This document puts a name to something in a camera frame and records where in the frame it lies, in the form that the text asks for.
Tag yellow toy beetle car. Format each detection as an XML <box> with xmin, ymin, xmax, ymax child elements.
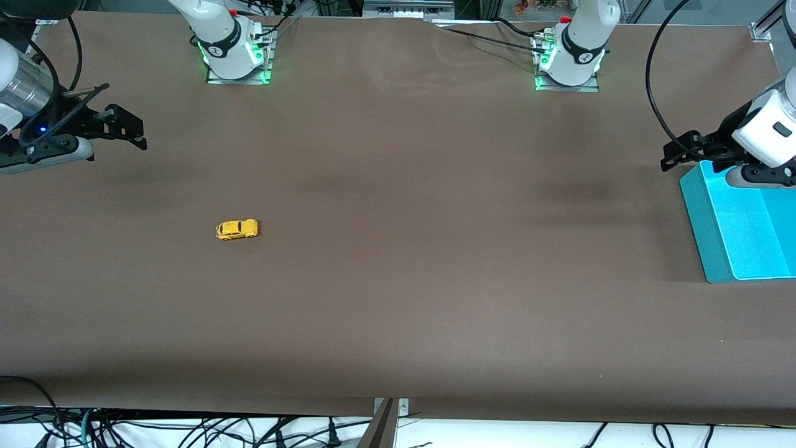
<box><xmin>215</xmin><ymin>218</ymin><xmax>259</xmax><ymax>241</ymax></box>

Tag cyan plastic bin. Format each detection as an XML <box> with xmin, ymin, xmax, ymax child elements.
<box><xmin>679</xmin><ymin>159</ymin><xmax>796</xmax><ymax>284</ymax></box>

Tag colourful background items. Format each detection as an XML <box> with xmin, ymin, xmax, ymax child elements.
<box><xmin>513</xmin><ymin>0</ymin><xmax>560</xmax><ymax>16</ymax></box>

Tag grey background equipment box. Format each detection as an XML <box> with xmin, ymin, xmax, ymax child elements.
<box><xmin>363</xmin><ymin>0</ymin><xmax>456</xmax><ymax>19</ymax></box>

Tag dark slanted bar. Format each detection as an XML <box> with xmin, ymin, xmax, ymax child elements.
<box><xmin>356</xmin><ymin>398</ymin><xmax>399</xmax><ymax>448</ymax></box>

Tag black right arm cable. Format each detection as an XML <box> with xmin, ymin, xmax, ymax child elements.
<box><xmin>19</xmin><ymin>16</ymin><xmax>85</xmax><ymax>147</ymax></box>

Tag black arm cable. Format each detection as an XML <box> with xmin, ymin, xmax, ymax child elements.
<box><xmin>645</xmin><ymin>0</ymin><xmax>700</xmax><ymax>150</ymax></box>
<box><xmin>19</xmin><ymin>16</ymin><xmax>85</xmax><ymax>147</ymax></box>

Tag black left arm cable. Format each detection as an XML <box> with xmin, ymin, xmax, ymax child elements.
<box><xmin>645</xmin><ymin>0</ymin><xmax>700</xmax><ymax>150</ymax></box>

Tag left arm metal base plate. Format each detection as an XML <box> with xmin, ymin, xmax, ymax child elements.
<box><xmin>533</xmin><ymin>32</ymin><xmax>601</xmax><ymax>93</ymax></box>

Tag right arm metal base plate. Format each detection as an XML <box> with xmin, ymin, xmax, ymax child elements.
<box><xmin>205</xmin><ymin>28</ymin><xmax>275</xmax><ymax>85</ymax></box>

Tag black right base cable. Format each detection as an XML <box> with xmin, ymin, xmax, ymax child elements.
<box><xmin>248</xmin><ymin>0</ymin><xmax>300</xmax><ymax>47</ymax></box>

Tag short black table cable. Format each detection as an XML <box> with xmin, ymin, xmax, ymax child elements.
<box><xmin>491</xmin><ymin>17</ymin><xmax>542</xmax><ymax>39</ymax></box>

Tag long black table cable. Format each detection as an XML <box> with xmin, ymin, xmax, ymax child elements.
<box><xmin>434</xmin><ymin>25</ymin><xmax>549</xmax><ymax>55</ymax></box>

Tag black looped floor cable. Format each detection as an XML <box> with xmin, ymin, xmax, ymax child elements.
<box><xmin>0</xmin><ymin>375</ymin><xmax>61</xmax><ymax>448</ymax></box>

